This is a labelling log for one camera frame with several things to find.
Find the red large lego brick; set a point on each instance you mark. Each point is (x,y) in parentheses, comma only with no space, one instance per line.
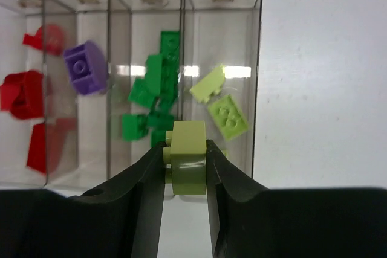
(47,143)

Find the red curved lego brick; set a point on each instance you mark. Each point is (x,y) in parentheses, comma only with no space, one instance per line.
(22,95)

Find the lime curved lego brick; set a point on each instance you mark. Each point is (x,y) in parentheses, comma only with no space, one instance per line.
(185,153)

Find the purple curved lego brick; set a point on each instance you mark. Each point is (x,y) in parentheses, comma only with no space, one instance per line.
(87,68)

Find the red arch lego brick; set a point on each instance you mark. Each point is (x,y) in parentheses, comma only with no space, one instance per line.
(49,37)

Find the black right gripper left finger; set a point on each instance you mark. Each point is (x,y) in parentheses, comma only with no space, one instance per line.
(118,218)

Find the green arch lego piece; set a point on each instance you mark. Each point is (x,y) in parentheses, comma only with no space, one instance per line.
(141,96)

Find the green round-notch lego brick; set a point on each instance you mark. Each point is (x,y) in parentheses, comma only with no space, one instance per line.
(157,135)

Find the dark green lego brick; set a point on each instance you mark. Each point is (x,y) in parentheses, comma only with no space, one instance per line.
(154,65)

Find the green small lego brick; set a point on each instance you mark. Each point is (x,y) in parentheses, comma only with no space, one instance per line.
(134,126)

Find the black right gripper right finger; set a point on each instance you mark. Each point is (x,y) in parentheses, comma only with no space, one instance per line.
(249,220)

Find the green square lego plate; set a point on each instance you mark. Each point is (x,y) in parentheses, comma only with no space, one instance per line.
(160,120)

